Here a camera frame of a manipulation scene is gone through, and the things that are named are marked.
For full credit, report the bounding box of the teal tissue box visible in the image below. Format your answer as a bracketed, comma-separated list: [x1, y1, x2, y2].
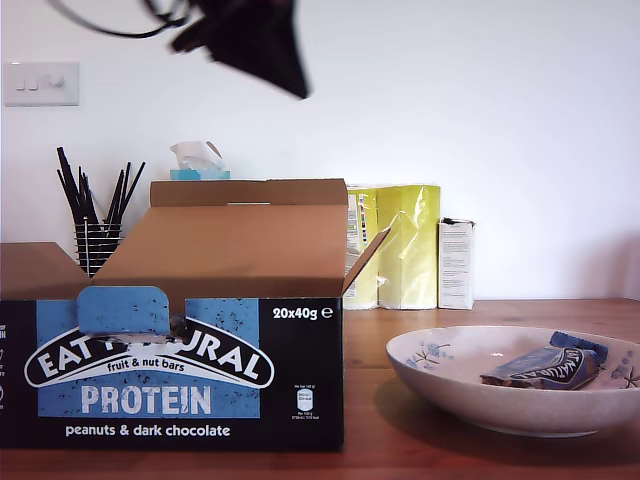
[169, 168, 232, 182]

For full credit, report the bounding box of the white wall light switch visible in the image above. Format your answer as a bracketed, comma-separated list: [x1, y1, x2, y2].
[3, 61, 81, 108]

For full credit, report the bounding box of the dark blue snack bar carton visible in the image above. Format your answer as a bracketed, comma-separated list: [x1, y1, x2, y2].
[0, 177, 394, 453]

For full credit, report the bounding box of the white floral ceramic plate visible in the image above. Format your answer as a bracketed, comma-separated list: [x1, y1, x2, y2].
[384, 324, 640, 439]

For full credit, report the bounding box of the yellow paper towel pack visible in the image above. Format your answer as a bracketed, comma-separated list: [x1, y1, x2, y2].
[343, 183, 443, 312]

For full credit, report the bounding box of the black cable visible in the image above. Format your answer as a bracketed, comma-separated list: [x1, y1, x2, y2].
[48, 0, 202, 39]
[142, 0, 194, 26]

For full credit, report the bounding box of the white printed carton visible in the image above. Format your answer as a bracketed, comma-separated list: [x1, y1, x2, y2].
[436, 217, 477, 311]

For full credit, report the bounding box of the white tissue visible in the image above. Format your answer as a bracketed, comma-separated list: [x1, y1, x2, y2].
[169, 140, 227, 173]

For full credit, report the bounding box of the metal wire straw holder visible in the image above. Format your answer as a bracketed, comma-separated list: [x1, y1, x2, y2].
[73, 221, 124, 279]

